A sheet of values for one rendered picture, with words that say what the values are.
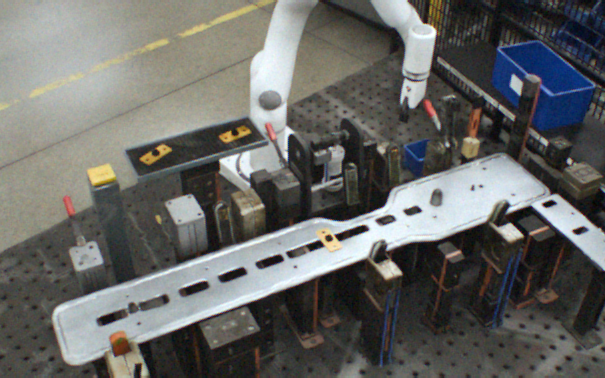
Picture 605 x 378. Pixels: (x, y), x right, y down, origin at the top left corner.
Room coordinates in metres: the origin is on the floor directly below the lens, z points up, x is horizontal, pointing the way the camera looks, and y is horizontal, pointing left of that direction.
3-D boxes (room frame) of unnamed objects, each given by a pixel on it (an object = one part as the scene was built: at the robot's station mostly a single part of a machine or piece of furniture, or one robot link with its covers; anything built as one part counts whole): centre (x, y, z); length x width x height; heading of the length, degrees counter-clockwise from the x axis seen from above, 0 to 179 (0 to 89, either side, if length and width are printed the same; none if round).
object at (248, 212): (1.38, 0.12, 0.89); 0.13 x 0.11 x 0.38; 26
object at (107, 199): (1.40, 0.49, 0.92); 0.08 x 0.08 x 0.44; 26
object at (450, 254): (1.28, -0.42, 0.84); 0.11 x 0.08 x 0.29; 26
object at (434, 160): (1.67, -0.44, 0.88); 0.07 x 0.06 x 0.35; 26
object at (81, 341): (1.30, -0.08, 1.00); 1.38 x 0.22 x 0.02; 116
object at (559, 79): (1.93, -0.80, 1.10); 0.30 x 0.17 x 0.13; 19
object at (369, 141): (1.61, -0.20, 0.91); 0.07 x 0.05 x 0.42; 26
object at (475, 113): (1.71, -0.54, 0.95); 0.03 x 0.01 x 0.50; 116
